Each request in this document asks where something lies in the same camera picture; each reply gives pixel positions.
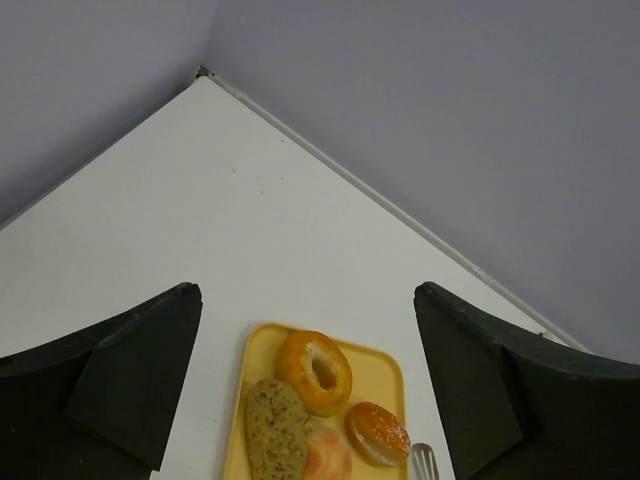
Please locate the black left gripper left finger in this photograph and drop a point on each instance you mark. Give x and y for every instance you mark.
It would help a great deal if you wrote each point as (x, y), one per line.
(99, 403)

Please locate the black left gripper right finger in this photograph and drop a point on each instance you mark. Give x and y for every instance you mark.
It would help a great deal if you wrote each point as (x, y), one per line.
(514, 405)

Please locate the metal tongs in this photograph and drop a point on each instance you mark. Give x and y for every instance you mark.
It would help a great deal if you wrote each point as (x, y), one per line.
(424, 462)

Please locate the brown speckled bread slice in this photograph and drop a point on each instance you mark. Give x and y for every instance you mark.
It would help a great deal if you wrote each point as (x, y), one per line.
(276, 431)

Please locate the sugared cream bun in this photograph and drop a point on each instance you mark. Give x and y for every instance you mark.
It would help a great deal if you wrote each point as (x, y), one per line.
(377, 435)

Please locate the yellow plastic tray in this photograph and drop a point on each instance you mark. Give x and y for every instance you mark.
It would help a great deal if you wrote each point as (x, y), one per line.
(377, 378)

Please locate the pink round bun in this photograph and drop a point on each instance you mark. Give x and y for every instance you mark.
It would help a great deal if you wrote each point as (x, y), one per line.
(329, 456)

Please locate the orange bagel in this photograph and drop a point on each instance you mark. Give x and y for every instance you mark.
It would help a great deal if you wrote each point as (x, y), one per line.
(317, 368)

